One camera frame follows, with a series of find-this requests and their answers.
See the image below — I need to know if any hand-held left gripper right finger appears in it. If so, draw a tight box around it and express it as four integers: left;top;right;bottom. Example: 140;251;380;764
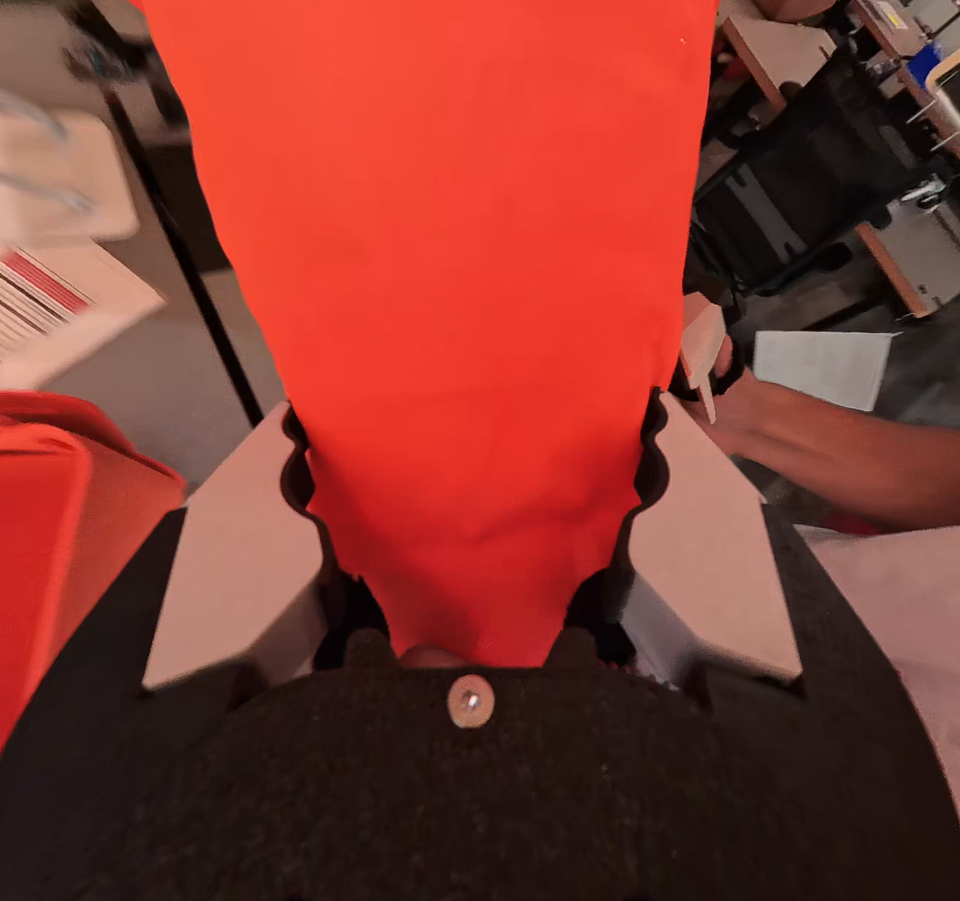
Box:
609;388;804;690

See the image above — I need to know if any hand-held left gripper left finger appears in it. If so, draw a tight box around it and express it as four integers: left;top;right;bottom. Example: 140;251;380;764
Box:
142;400;340;691

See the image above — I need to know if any person's right forearm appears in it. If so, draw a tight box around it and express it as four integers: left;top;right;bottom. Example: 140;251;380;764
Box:
750;379;960;535

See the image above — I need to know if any white desk with wooden edge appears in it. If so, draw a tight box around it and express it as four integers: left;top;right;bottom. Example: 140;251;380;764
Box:
855;196;960;319
716;0;838;112

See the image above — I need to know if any person's right hand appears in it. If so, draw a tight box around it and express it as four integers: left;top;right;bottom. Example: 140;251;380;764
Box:
693;334;762;461

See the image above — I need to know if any white paper sheet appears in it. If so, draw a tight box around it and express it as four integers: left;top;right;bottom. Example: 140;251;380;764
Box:
753;329;898;414

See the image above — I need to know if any black office chair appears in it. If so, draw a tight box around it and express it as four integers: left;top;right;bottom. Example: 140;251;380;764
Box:
686;53;933;299

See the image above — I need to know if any person's orange shirt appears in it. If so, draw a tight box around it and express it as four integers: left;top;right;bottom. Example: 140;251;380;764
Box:
123;0;740;671

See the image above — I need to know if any white box with striped label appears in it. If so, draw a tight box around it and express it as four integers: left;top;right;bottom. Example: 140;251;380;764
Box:
0;241;168;392

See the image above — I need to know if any plain white box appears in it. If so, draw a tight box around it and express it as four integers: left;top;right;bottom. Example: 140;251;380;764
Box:
0;109;141;244

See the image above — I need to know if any black metal frame leg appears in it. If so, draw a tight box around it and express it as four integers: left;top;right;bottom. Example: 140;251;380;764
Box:
105;91;268;427

